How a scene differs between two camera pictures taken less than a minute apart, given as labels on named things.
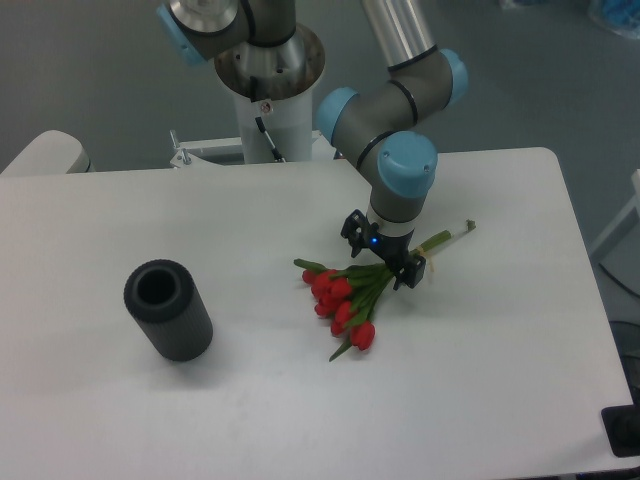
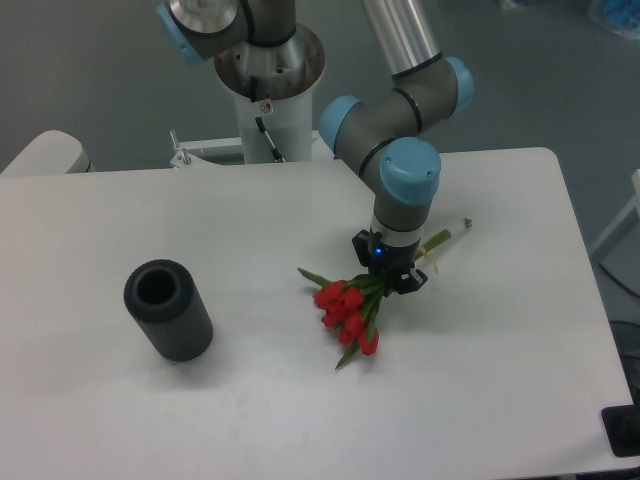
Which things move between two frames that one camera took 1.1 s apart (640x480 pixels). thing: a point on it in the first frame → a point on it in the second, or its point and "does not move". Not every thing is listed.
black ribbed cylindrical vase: [165, 300] does not move
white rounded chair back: [48, 153] does not move
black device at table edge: [623, 426] does not move
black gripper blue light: [392, 251] → [390, 261]
